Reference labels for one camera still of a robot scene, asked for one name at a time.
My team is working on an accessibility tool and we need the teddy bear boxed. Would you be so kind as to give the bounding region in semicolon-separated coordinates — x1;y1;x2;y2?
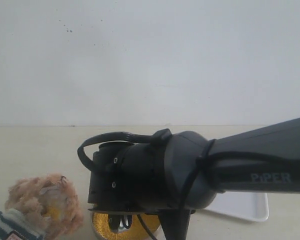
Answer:
0;173;84;240

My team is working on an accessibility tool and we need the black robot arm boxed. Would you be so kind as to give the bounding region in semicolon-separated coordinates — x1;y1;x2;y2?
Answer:
77;118;300;240

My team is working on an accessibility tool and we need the steel bowl of yellow millet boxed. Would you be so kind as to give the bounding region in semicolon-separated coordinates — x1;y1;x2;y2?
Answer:
90;212;161;240

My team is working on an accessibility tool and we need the white rectangular plastic tray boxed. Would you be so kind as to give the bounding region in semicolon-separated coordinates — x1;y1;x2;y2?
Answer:
204;192;270;222

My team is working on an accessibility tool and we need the black flat ribbon cable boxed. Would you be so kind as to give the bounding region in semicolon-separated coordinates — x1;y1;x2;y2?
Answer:
76;128;173;173

